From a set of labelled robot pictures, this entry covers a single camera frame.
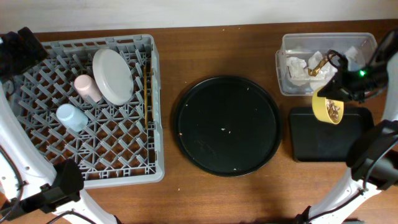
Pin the black rectangular tray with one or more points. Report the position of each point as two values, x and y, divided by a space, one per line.
316 141

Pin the pink plastic cup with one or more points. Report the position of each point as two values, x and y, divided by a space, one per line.
86 87

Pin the wooden chopstick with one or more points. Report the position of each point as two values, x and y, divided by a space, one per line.
145 98
152 90

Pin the grey plastic dishwasher rack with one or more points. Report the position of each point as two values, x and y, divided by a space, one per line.
114 148

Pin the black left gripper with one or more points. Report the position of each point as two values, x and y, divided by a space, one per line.
20 50

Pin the clear plastic bin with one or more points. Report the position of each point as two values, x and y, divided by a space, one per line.
305 45

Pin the white paper napkin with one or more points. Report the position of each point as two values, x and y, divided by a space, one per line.
298 68

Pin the light blue plastic cup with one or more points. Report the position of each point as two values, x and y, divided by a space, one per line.
71 117

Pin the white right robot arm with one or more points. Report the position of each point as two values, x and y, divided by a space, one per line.
371 161

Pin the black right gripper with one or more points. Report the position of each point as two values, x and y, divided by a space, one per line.
337 86

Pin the gold foil wrapper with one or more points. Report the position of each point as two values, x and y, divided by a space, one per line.
317 67

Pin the yellow bowl with food scraps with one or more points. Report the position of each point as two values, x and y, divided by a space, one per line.
326 110

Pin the round black tray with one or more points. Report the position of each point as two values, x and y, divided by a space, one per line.
228 126

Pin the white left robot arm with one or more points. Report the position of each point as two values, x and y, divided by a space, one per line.
30 182

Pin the grey round plate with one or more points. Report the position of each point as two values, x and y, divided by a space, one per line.
113 76

